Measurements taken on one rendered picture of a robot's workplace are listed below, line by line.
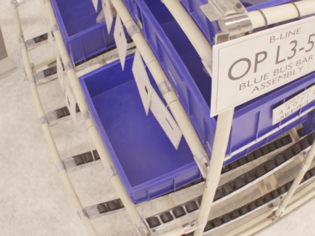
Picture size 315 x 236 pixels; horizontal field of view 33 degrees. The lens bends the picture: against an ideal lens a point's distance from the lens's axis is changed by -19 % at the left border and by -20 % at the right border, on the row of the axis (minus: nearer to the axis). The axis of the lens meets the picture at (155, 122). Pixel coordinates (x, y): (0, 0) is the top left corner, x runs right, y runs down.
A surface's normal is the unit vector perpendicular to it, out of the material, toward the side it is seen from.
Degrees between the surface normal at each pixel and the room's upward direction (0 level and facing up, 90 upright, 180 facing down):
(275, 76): 90
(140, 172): 3
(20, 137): 0
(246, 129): 90
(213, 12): 0
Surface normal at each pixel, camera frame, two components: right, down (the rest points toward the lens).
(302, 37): 0.40, 0.81
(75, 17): -0.06, -0.44
